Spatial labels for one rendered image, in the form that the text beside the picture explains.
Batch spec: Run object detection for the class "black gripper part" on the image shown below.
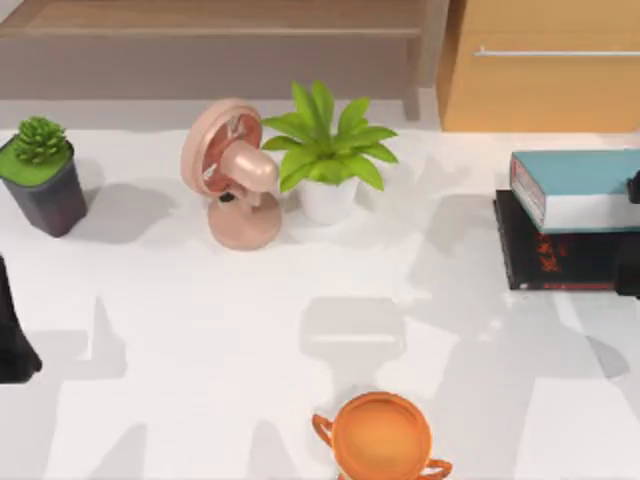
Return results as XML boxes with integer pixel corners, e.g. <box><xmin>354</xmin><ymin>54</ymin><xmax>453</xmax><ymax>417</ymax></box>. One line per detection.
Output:
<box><xmin>614</xmin><ymin>168</ymin><xmax>640</xmax><ymax>300</ymax></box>

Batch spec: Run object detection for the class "black book with red print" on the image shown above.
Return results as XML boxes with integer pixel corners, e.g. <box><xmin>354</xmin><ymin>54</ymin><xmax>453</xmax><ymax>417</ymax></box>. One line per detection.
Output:
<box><xmin>493</xmin><ymin>189</ymin><xmax>632</xmax><ymax>292</ymax></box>

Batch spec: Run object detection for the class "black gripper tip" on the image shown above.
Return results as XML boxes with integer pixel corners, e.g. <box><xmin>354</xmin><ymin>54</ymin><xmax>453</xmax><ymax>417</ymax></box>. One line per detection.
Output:
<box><xmin>0</xmin><ymin>254</ymin><xmax>43</xmax><ymax>385</ymax></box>

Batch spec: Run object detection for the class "pink desk fan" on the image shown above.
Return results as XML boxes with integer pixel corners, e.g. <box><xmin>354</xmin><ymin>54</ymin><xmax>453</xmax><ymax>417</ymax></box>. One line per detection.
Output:
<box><xmin>180</xmin><ymin>97</ymin><xmax>284</xmax><ymax>252</ymax></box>

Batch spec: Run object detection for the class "long metal handle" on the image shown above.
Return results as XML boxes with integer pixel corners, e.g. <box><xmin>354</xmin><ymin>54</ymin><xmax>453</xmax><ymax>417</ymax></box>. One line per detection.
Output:
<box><xmin>474</xmin><ymin>46</ymin><xmax>640</xmax><ymax>58</ymax></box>

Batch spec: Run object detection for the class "leafy plant in white pot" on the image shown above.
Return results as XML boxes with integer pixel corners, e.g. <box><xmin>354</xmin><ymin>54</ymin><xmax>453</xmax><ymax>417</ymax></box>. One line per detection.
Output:
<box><xmin>260</xmin><ymin>80</ymin><xmax>400</xmax><ymax>226</ymax></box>

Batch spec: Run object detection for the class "teal and white book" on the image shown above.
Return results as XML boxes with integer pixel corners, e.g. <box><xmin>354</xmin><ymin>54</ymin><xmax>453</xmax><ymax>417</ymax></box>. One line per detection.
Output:
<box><xmin>509</xmin><ymin>148</ymin><xmax>640</xmax><ymax>234</ymax></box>

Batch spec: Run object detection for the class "succulent in dark square pot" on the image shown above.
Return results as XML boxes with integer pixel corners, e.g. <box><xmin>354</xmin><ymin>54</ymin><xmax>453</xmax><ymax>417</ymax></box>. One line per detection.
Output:
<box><xmin>0</xmin><ymin>115</ymin><xmax>89</xmax><ymax>238</ymax></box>

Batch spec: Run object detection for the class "wooden cupboard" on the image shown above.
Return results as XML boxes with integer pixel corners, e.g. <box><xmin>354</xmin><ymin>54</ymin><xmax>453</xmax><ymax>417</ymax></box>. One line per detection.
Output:
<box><xmin>436</xmin><ymin>0</ymin><xmax>640</xmax><ymax>133</ymax></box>

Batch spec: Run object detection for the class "orange trophy cup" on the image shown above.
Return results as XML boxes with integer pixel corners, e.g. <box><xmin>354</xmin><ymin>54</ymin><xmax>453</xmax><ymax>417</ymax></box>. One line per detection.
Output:
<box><xmin>311</xmin><ymin>391</ymin><xmax>454</xmax><ymax>480</ymax></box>

